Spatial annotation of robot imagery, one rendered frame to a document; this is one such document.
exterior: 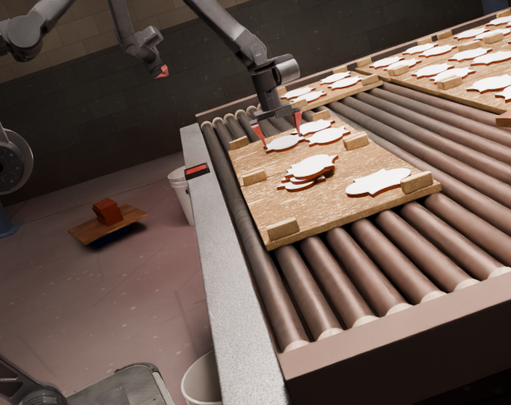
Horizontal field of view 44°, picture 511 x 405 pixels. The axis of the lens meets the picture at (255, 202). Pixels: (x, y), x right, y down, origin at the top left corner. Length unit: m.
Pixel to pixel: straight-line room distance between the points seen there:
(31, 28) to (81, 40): 5.19
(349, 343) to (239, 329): 0.23
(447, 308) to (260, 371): 0.25
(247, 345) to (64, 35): 6.09
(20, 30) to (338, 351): 1.14
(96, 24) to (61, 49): 0.44
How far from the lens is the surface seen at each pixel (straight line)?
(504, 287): 0.83
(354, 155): 1.53
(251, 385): 0.84
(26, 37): 1.62
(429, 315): 0.80
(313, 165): 1.43
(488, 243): 1.03
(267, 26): 6.64
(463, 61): 2.26
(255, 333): 0.94
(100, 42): 6.78
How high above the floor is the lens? 1.38
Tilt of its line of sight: 18 degrees down
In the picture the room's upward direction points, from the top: 18 degrees counter-clockwise
